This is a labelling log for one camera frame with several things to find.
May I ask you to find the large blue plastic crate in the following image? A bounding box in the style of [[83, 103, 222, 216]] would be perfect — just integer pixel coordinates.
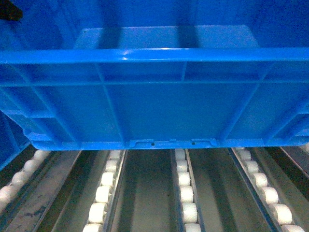
[[0, 0, 309, 150]]

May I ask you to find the stainless steel roller shelf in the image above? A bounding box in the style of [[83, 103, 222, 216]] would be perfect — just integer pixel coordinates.
[[0, 147, 309, 232]]

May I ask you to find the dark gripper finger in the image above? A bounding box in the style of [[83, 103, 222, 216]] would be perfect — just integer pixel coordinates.
[[0, 4, 22, 21]]

